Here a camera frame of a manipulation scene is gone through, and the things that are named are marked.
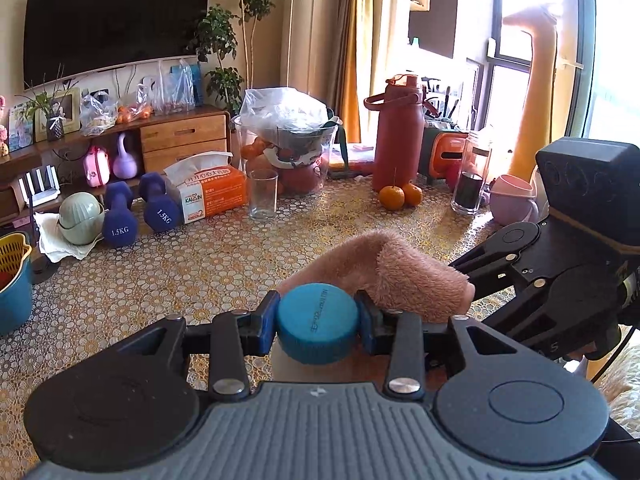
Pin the tangerine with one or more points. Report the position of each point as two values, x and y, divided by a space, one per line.
391 198
414 195

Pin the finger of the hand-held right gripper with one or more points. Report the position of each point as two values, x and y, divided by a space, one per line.
555 310
515 240

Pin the blue box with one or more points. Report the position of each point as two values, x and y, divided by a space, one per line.
195 85

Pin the pale green lidded bowl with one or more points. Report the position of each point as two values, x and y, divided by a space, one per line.
80 217

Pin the yellow colander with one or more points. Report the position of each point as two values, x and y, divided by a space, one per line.
12 257

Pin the wooden television cabinet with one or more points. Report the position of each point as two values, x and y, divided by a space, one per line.
182 135

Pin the white standing air conditioner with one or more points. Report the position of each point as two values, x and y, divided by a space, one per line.
312 50

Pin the glass jar with dark contents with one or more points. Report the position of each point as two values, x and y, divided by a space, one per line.
470 185

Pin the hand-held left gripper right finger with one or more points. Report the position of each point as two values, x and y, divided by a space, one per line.
364 327

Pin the orange tissue box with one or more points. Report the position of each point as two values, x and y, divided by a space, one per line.
215 195

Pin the white cloth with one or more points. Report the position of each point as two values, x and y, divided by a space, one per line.
50 242

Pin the blue basin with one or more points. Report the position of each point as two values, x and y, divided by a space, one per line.
15 310

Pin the yellow curtain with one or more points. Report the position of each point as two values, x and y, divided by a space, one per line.
367 35

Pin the beige textured cloth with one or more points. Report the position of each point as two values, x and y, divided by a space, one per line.
622 395

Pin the small photo print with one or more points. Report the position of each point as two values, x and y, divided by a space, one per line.
21 127

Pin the dark vase with plant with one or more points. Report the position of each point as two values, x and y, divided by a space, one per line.
56 127

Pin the red water bottle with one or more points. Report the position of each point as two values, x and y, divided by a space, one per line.
397 145

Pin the black television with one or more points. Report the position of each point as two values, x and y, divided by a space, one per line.
115 15

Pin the clear container with fruit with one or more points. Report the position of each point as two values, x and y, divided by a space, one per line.
300 175

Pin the tall clear plastic bag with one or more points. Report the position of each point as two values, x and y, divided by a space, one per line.
172 90

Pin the pink bear figure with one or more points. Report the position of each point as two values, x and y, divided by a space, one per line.
3 135

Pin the plastic bag with snacks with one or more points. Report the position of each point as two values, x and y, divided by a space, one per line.
99 112

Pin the pink toy case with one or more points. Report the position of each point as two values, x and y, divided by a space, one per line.
96 167

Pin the blue dumbbell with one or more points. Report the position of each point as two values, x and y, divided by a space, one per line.
119 220
160 205

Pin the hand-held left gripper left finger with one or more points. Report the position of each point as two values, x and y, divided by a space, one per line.
270 325

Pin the bag of tangerines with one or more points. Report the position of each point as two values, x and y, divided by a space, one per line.
132 115

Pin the white bottle with blue cap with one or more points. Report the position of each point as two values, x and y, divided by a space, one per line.
317 322

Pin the purple kettlebell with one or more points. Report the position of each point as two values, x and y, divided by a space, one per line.
126 162

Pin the potted green tree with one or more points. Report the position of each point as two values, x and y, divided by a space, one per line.
225 35

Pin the white router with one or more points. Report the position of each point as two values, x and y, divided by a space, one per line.
37 187

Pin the pink towel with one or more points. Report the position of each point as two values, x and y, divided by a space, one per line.
400 270

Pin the clear drinking glass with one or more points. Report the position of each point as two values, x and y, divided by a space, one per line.
263 197

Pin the pale picture frame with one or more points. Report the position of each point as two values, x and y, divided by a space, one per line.
70 110

